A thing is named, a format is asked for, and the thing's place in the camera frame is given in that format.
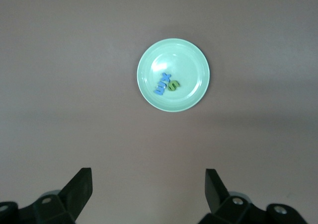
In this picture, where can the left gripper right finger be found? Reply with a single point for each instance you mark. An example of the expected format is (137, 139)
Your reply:
(218, 199)

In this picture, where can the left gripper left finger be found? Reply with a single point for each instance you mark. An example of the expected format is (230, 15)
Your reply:
(77, 196)

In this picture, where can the green lowercase letter n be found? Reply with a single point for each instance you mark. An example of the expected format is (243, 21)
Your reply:
(171, 87)

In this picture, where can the blue lowercase letter m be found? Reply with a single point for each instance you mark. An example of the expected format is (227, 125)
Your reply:
(160, 88)

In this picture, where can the blue lowercase letter x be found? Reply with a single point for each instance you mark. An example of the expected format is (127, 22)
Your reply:
(166, 77)

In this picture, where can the green plate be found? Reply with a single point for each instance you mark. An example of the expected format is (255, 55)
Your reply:
(188, 60)

